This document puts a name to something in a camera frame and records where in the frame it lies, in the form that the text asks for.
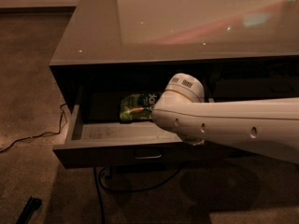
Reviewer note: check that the grey drawer cabinet counter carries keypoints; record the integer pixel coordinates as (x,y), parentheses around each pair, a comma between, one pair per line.
(139,45)

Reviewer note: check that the black bar on floor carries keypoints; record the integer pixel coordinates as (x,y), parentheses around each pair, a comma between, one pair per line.
(32,205)

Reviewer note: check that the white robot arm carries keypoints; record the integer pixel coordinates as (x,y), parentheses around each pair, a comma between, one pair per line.
(268,127)

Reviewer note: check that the green snack bag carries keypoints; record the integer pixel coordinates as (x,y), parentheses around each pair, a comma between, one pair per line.
(138,106)

